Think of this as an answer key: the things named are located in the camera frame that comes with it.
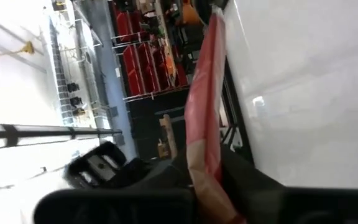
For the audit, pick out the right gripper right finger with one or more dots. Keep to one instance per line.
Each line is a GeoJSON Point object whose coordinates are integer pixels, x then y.
{"type": "Point", "coordinates": [291, 207]}

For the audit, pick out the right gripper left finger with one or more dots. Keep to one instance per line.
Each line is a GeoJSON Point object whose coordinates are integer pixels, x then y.
{"type": "Point", "coordinates": [120, 207]}

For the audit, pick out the red popcorn bag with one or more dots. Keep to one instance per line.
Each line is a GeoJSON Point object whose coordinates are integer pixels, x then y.
{"type": "Point", "coordinates": [204, 124]}

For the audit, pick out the black cabinet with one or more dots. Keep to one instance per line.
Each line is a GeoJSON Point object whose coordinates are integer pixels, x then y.
{"type": "Point", "coordinates": [145, 124]}

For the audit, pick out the light wooden piece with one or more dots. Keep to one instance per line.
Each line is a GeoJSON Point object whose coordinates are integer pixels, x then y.
{"type": "Point", "coordinates": [168, 133]}

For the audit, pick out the grey building pillar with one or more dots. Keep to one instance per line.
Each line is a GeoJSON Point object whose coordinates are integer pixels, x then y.
{"type": "Point", "coordinates": [110, 77]}

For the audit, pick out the black metal bar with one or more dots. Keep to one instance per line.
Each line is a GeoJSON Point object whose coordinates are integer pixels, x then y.
{"type": "Point", "coordinates": [42, 133]}

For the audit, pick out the shelf rack with red bins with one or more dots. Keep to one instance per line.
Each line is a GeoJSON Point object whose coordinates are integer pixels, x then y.
{"type": "Point", "coordinates": [141, 71]}

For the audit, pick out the orange object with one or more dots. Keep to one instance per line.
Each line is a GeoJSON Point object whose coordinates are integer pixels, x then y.
{"type": "Point", "coordinates": [191, 14]}

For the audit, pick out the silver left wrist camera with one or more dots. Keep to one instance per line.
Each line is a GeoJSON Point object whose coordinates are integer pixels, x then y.
{"type": "Point", "coordinates": [99, 168]}

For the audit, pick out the black metal table frame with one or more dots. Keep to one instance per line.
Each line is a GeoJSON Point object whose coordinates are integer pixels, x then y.
{"type": "Point", "coordinates": [233, 105]}

